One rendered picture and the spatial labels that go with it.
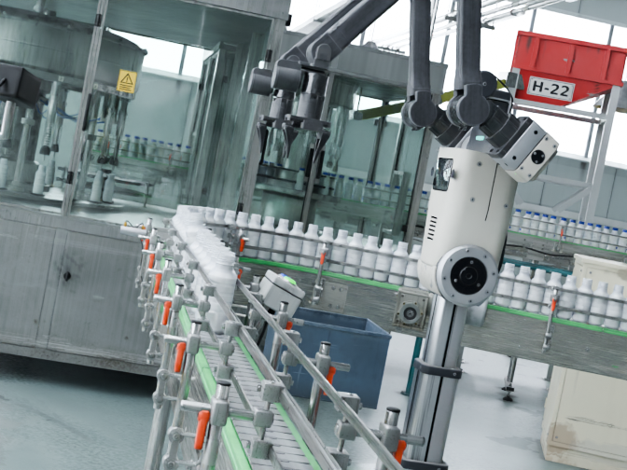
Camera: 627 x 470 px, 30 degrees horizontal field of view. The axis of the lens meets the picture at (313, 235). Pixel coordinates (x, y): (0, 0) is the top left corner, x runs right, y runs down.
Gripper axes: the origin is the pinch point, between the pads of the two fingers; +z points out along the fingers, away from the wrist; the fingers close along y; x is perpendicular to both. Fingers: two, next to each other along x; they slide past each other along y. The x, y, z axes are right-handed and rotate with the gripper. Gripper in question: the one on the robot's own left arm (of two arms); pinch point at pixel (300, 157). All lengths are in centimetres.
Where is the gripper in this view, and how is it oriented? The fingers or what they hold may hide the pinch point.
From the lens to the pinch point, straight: 272.5
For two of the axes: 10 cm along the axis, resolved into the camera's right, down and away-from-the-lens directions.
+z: -1.9, 9.8, 0.6
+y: 9.7, 1.8, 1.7
